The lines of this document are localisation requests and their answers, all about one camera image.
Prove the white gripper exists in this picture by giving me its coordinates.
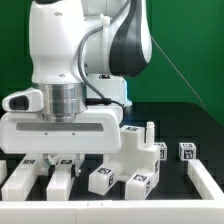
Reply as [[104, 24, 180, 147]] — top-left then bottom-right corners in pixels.
[[0, 110, 121, 177]]

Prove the white chair back frame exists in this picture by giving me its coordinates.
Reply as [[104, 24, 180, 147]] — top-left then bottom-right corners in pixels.
[[1, 154, 76, 201]]

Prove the white chair seat part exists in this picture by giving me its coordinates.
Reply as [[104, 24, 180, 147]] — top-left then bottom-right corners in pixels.
[[103, 121, 160, 181]]

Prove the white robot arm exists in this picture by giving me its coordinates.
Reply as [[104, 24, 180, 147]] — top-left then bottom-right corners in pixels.
[[0, 0, 152, 156]]

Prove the white block at left edge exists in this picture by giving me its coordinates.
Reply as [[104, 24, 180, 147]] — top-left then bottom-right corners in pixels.
[[0, 160, 7, 184]]

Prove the white obstacle fence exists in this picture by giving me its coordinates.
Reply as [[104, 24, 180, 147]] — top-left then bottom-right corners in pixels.
[[0, 159, 224, 224]]

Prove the white small cube left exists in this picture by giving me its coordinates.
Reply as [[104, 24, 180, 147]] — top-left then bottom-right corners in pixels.
[[154, 142, 167, 161]]

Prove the white small cube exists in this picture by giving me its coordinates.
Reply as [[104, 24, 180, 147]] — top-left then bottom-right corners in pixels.
[[154, 142, 167, 161], [179, 142, 197, 161]]

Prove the white small cube right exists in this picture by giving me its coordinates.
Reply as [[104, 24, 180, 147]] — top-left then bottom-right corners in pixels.
[[179, 142, 197, 161]]

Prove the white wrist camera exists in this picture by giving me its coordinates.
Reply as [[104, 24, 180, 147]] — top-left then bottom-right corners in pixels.
[[2, 88, 44, 112]]

